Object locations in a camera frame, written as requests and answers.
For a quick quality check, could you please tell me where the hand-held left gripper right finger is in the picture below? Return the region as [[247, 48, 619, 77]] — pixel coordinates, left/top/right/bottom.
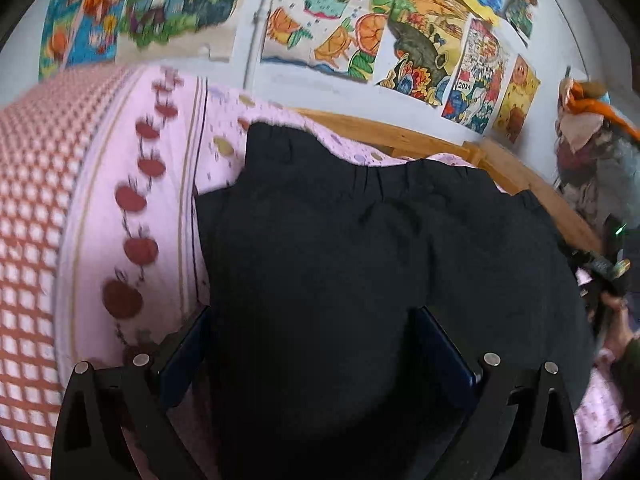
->
[[414, 306, 584, 480]]

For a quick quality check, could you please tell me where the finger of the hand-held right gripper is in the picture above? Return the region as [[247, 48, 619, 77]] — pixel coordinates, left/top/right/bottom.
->
[[567, 248, 608, 274]]

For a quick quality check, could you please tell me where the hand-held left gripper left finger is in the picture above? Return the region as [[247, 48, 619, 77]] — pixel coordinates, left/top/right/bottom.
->
[[50, 304, 212, 480]]

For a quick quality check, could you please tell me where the black garment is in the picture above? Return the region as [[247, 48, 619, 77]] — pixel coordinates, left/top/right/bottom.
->
[[192, 121, 597, 480]]

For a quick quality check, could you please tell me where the pile of clothes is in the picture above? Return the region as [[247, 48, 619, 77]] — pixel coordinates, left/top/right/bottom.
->
[[552, 77, 640, 243]]

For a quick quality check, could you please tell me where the person's right hand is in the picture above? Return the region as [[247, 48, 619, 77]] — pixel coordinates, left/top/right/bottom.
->
[[599, 291, 640, 362]]

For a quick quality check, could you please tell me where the orange cloth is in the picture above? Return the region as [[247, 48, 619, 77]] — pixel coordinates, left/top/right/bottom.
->
[[566, 81, 640, 142]]

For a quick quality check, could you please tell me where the narrow colourful comic wall poster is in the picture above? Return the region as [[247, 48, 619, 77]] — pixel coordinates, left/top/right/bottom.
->
[[440, 14, 512, 137]]

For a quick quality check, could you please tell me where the wooden bed frame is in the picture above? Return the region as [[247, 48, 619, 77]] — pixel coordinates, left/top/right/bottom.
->
[[289, 106, 607, 257]]

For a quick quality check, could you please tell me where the small red-haired figure wall poster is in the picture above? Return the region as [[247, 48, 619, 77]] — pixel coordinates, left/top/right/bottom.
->
[[504, 0, 542, 47]]

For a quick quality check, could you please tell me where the orange and green wall poster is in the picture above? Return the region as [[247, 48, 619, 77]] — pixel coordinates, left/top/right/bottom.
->
[[374, 0, 474, 109]]

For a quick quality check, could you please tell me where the white wall conduit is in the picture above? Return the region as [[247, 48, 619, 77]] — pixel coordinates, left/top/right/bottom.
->
[[244, 0, 280, 92]]

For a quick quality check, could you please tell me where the fruit print wall poster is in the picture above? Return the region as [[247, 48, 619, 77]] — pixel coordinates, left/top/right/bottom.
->
[[259, 0, 397, 84]]

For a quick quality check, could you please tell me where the blue orange-haired figure wall poster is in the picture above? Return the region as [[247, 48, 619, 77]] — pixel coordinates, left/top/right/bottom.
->
[[39, 0, 137, 82]]

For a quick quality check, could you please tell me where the blond figure wall poster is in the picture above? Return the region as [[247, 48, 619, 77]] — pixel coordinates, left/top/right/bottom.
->
[[116, 0, 255, 62]]

